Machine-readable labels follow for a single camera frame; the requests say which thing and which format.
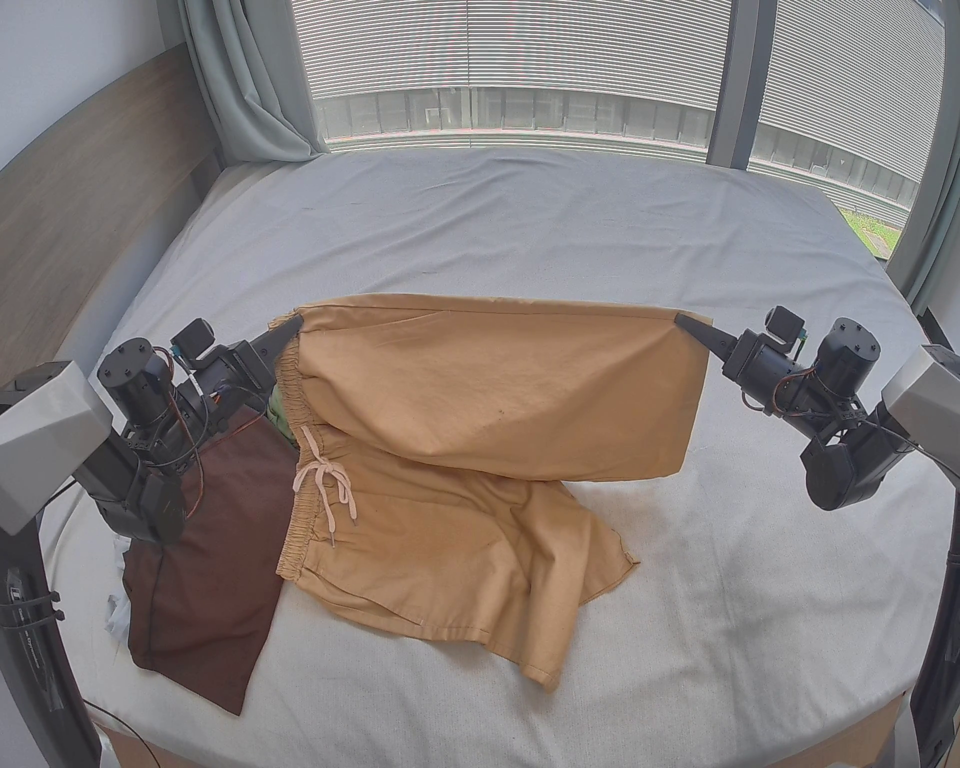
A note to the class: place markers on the brown garment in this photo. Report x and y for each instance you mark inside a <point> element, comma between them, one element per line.
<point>210,585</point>

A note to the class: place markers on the green garment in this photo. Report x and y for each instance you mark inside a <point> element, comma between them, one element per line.
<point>279,420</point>

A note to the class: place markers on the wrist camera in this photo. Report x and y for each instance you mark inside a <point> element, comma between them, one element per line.
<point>193,341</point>
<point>784,326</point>

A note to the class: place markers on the bed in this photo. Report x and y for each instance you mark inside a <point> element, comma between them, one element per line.
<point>525,225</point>

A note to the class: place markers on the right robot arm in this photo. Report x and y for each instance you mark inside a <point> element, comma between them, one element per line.
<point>922,405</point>

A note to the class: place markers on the grey-green curtain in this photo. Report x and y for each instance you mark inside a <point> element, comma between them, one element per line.
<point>941,187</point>
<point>240,90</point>

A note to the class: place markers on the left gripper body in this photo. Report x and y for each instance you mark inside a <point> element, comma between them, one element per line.
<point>236,379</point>

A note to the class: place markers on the tan shorts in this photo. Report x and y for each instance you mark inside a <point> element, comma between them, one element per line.
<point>487,390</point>

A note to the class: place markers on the window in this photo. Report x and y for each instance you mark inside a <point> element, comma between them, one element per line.
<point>739,75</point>

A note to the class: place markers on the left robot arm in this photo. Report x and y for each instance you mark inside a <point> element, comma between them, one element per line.
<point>45,435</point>

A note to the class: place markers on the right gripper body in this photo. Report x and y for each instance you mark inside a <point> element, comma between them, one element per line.
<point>761,367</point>

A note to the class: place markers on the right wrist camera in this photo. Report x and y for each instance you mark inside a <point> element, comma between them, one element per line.
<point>784,326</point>

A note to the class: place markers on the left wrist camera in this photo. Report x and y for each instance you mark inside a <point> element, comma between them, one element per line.
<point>193,341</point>

